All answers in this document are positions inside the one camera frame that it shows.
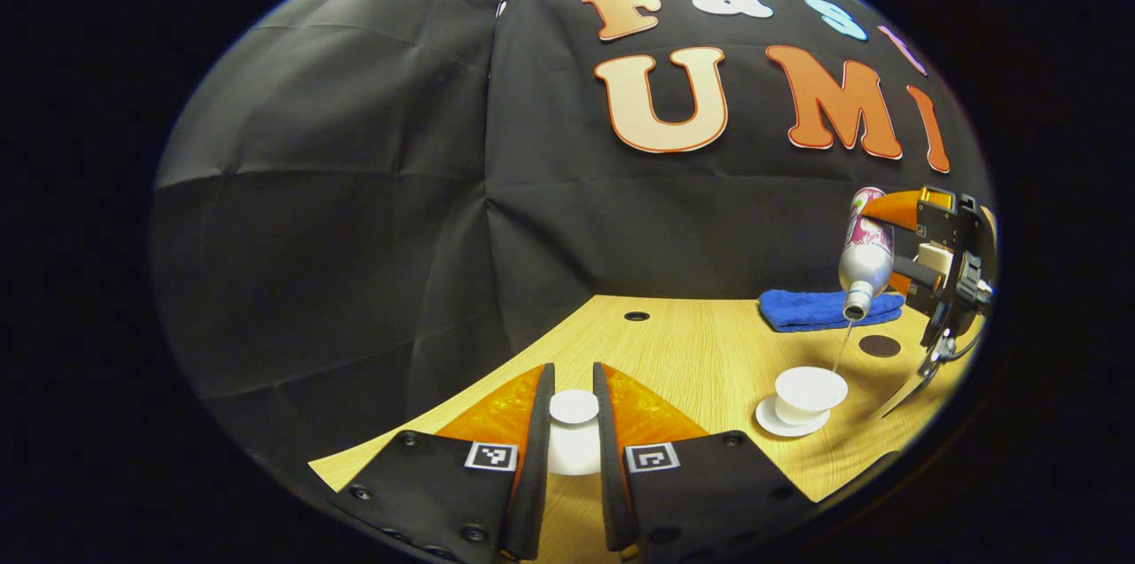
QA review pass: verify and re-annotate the blue towel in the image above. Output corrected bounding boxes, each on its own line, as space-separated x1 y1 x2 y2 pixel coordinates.
758 289 905 333

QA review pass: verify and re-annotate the white teacup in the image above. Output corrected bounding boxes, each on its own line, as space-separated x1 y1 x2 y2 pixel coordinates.
774 366 849 427

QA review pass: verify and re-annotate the silver water bottle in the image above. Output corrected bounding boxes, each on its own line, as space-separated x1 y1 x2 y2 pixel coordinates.
839 187 896 321

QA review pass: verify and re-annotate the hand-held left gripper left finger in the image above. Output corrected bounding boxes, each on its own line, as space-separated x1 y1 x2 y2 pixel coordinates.
333 363 556 560

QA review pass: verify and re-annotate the white teacup lid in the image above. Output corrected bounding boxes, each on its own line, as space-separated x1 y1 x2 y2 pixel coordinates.
547 389 602 476

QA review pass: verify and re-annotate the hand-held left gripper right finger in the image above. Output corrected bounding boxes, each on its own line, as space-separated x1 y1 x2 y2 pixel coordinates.
592 362 812 560

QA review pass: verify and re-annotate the white saucer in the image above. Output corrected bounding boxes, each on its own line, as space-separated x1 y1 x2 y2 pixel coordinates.
755 396 832 438

